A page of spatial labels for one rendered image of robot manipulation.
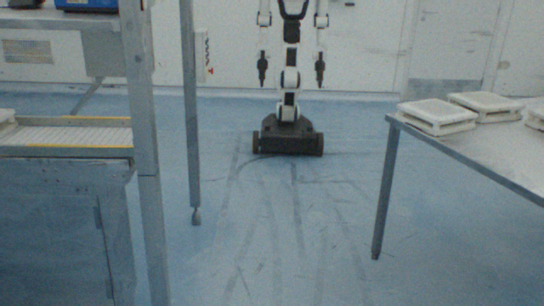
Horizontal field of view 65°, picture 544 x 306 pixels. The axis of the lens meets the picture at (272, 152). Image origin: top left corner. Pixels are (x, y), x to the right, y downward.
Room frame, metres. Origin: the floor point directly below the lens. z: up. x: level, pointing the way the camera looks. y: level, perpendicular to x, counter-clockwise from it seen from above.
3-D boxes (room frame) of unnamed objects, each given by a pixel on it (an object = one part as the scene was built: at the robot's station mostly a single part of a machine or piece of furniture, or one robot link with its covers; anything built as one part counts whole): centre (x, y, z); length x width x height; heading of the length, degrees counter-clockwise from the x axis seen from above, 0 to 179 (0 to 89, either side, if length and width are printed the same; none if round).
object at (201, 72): (2.27, 0.39, 1.01); 0.17 x 0.06 x 0.26; 3
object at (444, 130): (1.82, -0.72, 0.85); 0.24 x 0.24 x 0.02; 28
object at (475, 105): (1.99, -1.01, 0.89); 0.25 x 0.24 x 0.02; 20
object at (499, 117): (1.99, -1.01, 0.85); 0.24 x 0.24 x 0.02; 20
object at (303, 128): (3.53, -0.12, 0.19); 0.64 x 0.52 x 0.33; 1
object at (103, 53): (1.53, 0.56, 1.18); 0.22 x 0.11 x 0.20; 93
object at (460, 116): (1.82, -0.72, 0.89); 0.25 x 0.24 x 0.02; 28
